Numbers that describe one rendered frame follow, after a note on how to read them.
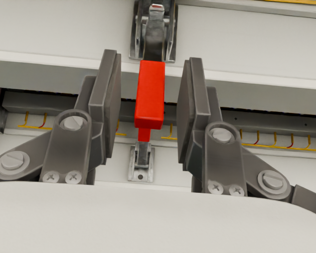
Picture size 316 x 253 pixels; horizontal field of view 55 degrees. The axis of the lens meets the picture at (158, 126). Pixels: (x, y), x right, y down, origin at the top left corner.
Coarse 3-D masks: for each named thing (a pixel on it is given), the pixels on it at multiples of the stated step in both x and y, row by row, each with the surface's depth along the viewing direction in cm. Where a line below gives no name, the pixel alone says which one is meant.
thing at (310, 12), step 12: (180, 0) 19; (192, 0) 19; (204, 0) 19; (216, 0) 19; (228, 0) 19; (240, 0) 19; (252, 0) 19; (264, 12) 20; (276, 12) 20; (288, 12) 20; (300, 12) 19; (312, 12) 19
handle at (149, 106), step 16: (160, 16) 16; (160, 32) 16; (144, 48) 15; (160, 48) 15; (144, 64) 14; (160, 64) 14; (144, 80) 14; (160, 80) 14; (144, 96) 13; (160, 96) 13; (144, 112) 12; (160, 112) 13; (144, 128) 13; (160, 128) 13
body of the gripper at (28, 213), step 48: (0, 192) 7; (48, 192) 7; (96, 192) 7; (144, 192) 7; (192, 192) 8; (0, 240) 6; (48, 240) 6; (96, 240) 6; (144, 240) 6; (192, 240) 6; (240, 240) 7; (288, 240) 7
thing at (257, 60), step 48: (0, 0) 19; (48, 0) 19; (96, 0) 19; (0, 48) 18; (48, 48) 18; (96, 48) 18; (192, 48) 19; (240, 48) 19; (288, 48) 19; (240, 96) 20; (288, 96) 20
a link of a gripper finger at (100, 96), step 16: (112, 64) 12; (96, 80) 11; (112, 80) 12; (80, 96) 12; (96, 96) 11; (112, 96) 11; (96, 112) 11; (112, 112) 12; (96, 128) 11; (112, 128) 12; (32, 144) 10; (96, 144) 11; (112, 144) 13; (0, 160) 9; (16, 160) 9; (32, 160) 9; (96, 160) 11; (0, 176) 9; (16, 176) 9; (32, 176) 9
